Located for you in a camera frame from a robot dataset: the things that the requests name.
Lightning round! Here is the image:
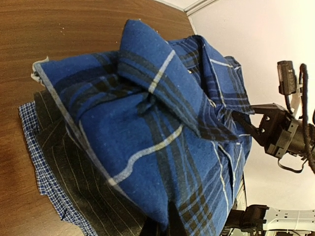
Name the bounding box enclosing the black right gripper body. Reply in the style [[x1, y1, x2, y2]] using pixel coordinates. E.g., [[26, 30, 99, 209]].
[[259, 107, 306, 157]]

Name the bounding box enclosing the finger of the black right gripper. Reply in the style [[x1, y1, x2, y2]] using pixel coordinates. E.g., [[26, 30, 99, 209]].
[[251, 103, 283, 116], [232, 112, 266, 147]]

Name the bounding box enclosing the blue plaid long sleeve shirt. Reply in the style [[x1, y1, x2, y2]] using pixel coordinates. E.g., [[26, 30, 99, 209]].
[[34, 20, 254, 236]]

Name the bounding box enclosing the dark grey striped shirt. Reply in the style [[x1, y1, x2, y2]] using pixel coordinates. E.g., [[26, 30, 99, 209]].
[[34, 90, 147, 236]]

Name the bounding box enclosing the blue checked shirt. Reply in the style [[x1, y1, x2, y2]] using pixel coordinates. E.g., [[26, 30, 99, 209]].
[[18, 102, 97, 236]]

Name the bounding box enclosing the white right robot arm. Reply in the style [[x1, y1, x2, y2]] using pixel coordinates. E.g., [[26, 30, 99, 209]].
[[224, 103, 315, 236]]

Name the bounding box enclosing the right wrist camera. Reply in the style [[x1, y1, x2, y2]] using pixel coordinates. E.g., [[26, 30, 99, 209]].
[[277, 60, 303, 116]]

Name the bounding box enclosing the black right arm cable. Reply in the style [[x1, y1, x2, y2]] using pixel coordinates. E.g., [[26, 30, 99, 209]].
[[277, 63, 315, 174]]

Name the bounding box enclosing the aluminium corner post right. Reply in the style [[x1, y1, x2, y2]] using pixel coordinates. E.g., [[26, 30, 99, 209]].
[[184, 0, 217, 13]]

